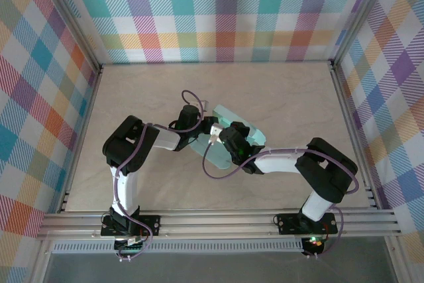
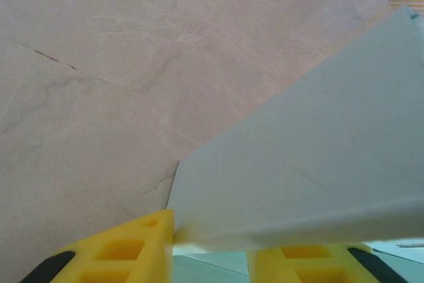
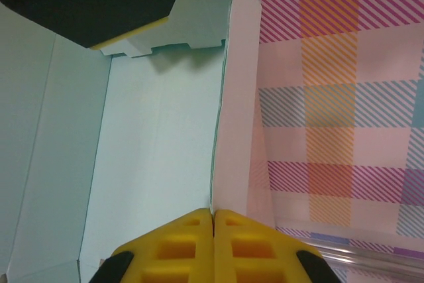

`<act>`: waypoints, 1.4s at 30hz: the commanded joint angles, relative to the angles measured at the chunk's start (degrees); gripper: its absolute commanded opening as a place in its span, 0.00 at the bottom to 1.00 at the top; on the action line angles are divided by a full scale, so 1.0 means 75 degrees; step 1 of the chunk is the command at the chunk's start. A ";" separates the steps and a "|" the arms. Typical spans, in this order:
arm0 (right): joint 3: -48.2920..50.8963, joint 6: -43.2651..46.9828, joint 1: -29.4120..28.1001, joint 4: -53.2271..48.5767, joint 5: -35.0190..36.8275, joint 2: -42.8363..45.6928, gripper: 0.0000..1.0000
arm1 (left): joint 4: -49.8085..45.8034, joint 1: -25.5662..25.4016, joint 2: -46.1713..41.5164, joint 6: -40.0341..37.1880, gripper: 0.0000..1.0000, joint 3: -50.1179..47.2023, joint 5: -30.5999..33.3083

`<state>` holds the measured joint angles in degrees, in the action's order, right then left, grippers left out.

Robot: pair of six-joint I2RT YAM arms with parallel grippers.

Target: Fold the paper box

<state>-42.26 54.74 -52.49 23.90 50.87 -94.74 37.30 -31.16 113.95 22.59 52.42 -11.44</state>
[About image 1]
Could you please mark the mint green paper box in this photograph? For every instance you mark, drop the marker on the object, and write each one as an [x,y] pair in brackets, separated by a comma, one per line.
[218,158]

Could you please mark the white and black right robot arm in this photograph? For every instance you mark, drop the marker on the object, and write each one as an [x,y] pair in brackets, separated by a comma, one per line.
[281,163]

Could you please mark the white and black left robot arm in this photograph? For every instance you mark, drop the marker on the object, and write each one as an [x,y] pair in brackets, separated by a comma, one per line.
[126,190]

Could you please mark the circuit board with lit LEDs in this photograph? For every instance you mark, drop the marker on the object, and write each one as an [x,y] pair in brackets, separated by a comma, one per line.
[313,241]

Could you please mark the circuit board with white connector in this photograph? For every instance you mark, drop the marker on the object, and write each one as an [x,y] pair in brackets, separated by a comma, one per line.
[132,240]

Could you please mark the wide aluminium mounting rail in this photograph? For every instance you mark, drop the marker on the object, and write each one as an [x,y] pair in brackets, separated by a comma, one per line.
[215,221]

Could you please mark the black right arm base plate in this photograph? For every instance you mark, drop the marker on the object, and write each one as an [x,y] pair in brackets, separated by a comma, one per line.
[288,223]

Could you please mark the aluminium table side rail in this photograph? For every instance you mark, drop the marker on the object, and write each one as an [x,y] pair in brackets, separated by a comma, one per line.
[80,140]
[342,92]

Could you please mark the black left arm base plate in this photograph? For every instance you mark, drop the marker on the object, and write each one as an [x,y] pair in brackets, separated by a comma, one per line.
[150,225]

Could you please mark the aluminium frame post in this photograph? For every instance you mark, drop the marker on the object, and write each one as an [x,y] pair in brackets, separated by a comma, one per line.
[39,263]
[361,14]
[397,260]
[71,21]

